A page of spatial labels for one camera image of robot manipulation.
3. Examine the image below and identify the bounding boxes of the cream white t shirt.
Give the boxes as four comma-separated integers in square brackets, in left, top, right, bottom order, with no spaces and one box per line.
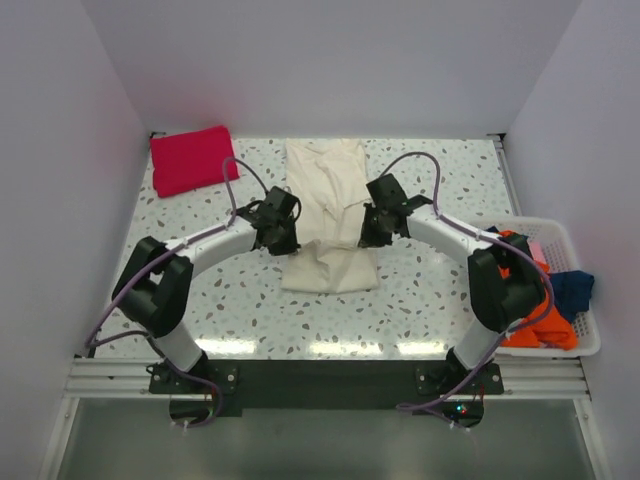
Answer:
[281,139,379,294]

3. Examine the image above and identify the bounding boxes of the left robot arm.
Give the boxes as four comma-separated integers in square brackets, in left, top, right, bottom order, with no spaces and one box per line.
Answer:
[112,187,302,392]

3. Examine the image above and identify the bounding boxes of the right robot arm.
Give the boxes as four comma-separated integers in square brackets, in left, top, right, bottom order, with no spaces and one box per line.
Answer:
[359,174,553,393]

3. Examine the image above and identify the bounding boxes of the folded red t shirt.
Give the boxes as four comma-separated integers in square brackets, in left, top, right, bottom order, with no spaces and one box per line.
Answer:
[150,126,239,198]

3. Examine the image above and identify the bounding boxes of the pink garment in basket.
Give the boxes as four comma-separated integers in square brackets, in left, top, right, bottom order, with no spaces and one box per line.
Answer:
[528,241,547,264]

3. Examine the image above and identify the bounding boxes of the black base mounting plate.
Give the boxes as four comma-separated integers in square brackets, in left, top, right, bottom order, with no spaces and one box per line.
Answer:
[149,358,504,419]

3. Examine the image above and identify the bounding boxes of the white plastic laundry basket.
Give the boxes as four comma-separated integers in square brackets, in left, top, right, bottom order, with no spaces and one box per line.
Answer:
[471,215,601,358]

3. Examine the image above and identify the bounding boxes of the navy blue t shirt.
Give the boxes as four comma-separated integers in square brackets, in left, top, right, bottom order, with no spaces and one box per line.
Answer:
[468,230,595,333]

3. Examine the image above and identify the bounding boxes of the orange t shirt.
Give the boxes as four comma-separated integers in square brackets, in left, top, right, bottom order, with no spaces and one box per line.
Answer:
[501,260,579,351]

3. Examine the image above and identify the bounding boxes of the aluminium table frame rail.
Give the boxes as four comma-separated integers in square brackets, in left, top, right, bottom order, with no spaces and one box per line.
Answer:
[65,135,599,403]

